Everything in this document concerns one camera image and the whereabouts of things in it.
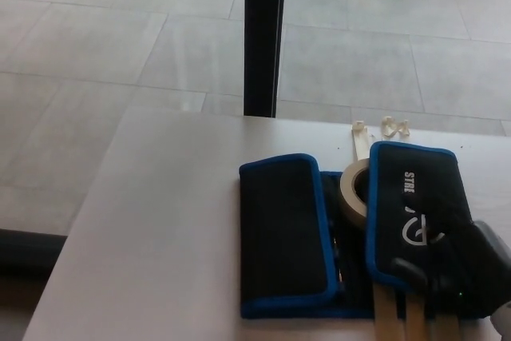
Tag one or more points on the black toolkit case blue trim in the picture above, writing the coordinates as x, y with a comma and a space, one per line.
279, 221

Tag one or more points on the beige masking tape roll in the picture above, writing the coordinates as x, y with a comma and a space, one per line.
349, 197

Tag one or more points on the black vertical window frame post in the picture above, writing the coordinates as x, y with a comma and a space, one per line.
263, 37

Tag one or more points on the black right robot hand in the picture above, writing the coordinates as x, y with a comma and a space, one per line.
463, 273

